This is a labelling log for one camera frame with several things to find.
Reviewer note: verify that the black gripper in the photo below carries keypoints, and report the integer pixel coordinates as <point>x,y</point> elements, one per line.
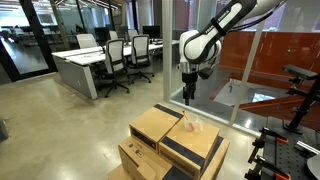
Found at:
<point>190,79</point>

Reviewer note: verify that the orange capped white marker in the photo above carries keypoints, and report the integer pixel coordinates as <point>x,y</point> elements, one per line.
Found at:
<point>188,121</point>

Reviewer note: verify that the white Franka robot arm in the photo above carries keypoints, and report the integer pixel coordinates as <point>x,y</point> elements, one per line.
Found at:
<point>206,43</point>

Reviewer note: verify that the clear plastic measuring cup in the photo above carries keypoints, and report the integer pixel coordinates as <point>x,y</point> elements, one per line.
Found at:
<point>193,124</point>

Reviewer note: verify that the small cardboard box dark tape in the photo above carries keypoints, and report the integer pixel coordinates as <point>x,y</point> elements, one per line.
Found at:
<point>153,123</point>

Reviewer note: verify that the small cardboard box printed label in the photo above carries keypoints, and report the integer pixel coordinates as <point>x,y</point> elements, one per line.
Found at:
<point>200,143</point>

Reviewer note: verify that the black computer monitor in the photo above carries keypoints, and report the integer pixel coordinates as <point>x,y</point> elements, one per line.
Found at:
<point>151,31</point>
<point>101,33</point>

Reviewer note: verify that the large cardboard box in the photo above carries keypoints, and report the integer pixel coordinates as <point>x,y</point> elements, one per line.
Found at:
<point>140,160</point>

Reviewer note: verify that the long white office desk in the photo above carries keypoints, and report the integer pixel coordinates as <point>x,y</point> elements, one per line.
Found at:
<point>86,58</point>

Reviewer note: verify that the silver aluminium bar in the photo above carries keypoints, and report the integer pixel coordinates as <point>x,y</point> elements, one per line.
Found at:
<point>305,146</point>

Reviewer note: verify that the grey round plate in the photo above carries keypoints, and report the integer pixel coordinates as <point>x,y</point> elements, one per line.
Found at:
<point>315,166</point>

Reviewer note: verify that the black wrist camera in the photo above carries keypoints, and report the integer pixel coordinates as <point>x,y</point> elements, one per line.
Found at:
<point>205,73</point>

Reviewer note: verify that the white mesh black frame chair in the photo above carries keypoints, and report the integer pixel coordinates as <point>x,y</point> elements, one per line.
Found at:
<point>132,34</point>
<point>113,35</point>
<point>115,55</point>
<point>140,46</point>
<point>86,40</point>

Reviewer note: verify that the black camera stand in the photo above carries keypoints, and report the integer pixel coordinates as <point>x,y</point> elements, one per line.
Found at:
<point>301,113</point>

